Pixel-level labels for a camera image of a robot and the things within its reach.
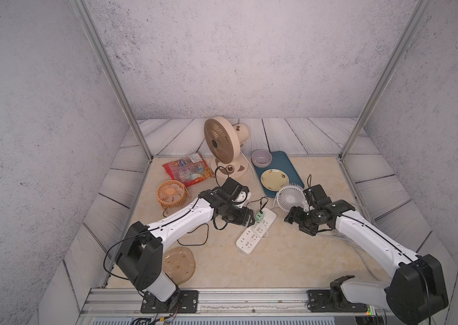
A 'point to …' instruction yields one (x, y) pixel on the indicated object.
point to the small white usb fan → (290, 196)
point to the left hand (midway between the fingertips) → (252, 222)
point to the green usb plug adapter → (259, 217)
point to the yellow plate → (274, 179)
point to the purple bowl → (261, 158)
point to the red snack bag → (190, 170)
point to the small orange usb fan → (172, 193)
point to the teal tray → (280, 162)
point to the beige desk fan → (225, 141)
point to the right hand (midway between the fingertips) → (291, 222)
